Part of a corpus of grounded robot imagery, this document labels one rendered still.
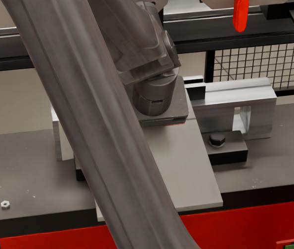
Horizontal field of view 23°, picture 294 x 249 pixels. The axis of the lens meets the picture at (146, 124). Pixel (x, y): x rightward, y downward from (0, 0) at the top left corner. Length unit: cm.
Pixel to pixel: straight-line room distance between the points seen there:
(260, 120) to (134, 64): 48
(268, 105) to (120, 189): 78
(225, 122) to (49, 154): 32
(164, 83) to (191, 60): 203
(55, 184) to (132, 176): 73
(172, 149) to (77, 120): 61
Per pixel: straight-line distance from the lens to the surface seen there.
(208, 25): 147
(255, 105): 127
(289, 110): 140
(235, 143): 127
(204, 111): 125
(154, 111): 102
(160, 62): 88
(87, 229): 123
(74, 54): 49
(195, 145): 111
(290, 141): 133
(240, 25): 109
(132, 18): 76
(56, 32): 49
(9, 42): 143
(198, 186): 105
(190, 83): 125
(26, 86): 287
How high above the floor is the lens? 176
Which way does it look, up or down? 41 degrees down
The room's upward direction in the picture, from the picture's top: straight up
